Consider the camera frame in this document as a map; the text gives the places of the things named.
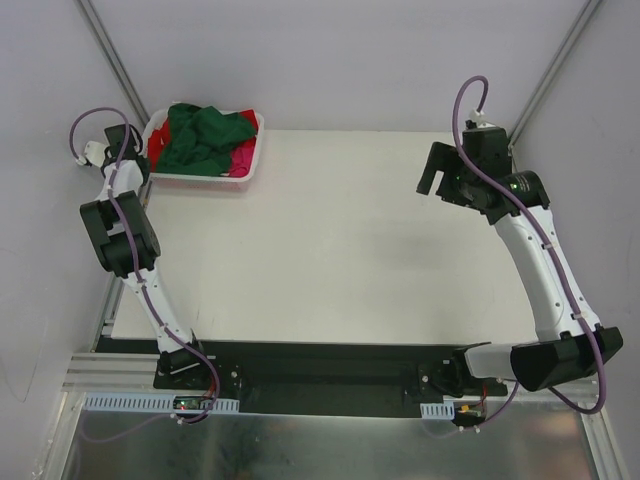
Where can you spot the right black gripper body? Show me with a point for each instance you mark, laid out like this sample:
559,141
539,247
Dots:
439,166

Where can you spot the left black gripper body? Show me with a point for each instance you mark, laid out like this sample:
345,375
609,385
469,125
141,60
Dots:
116,135

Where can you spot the green t shirt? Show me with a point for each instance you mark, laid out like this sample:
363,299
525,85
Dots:
201,140

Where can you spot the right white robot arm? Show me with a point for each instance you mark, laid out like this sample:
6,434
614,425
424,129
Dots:
571,339

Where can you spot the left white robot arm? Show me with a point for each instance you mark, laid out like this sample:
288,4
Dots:
126,245

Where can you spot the red t shirt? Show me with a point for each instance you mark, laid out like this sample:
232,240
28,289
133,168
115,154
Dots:
156,134

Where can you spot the white plastic basket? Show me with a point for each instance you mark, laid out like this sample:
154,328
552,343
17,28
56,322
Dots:
220,183

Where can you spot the pink t shirt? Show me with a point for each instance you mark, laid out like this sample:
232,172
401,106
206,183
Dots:
241,160

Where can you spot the left aluminium frame post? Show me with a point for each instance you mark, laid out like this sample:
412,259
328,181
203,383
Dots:
98,30

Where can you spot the aluminium frame post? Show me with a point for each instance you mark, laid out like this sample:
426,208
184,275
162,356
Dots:
98,30
552,71

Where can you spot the right aluminium frame post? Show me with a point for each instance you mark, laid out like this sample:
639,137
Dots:
552,71

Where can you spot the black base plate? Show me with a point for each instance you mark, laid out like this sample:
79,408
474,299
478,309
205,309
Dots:
386,381

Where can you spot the left aluminium rail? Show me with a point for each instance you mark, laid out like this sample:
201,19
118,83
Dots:
110,372

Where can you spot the right white cable duct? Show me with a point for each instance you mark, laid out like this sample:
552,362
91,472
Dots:
444,411

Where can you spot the white cable duct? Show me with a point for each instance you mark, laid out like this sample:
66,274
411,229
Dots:
158,403
444,411

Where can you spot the left white cable duct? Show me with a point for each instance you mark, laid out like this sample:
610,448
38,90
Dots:
158,403

